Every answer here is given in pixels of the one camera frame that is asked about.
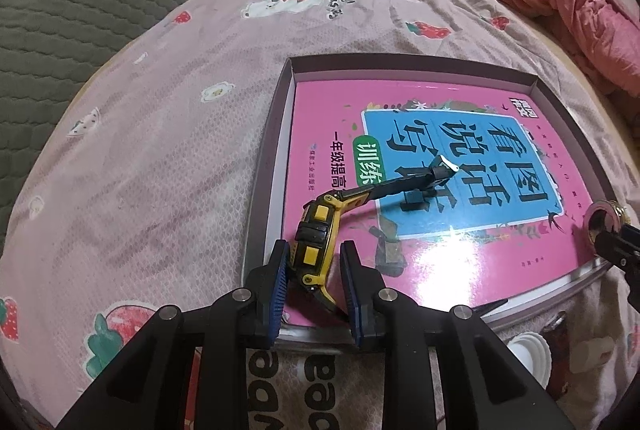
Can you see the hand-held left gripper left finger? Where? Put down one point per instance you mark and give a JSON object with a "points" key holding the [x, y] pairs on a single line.
{"points": [[277, 292]]}

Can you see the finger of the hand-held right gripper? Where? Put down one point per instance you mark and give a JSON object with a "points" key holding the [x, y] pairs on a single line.
{"points": [[617, 247]]}

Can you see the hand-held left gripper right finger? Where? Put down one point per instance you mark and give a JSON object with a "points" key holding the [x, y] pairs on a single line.
{"points": [[352, 297]]}

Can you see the small gold metal ornament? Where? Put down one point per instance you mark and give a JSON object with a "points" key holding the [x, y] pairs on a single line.
{"points": [[608, 208]]}

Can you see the yellow and black wristwatch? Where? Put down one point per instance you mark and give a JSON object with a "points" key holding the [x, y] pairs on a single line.
{"points": [[315, 235]]}

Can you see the dark red patterned tube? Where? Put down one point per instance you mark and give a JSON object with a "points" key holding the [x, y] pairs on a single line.
{"points": [[557, 340]]}

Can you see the white round lid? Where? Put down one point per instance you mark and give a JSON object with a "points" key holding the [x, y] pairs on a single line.
{"points": [[530, 352]]}

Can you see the grey cardboard box tray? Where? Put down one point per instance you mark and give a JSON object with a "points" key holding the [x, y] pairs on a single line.
{"points": [[276, 144]]}

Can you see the pink book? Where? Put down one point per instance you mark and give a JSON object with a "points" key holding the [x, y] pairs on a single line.
{"points": [[450, 260]]}

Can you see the pink strawberry printed blanket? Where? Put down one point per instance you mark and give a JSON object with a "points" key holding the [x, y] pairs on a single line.
{"points": [[175, 159]]}

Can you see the pink quilt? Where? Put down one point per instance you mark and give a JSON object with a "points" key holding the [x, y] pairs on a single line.
{"points": [[575, 9]]}

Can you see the grey quilted headboard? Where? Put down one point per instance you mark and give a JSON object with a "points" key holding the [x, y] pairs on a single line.
{"points": [[75, 9]]}

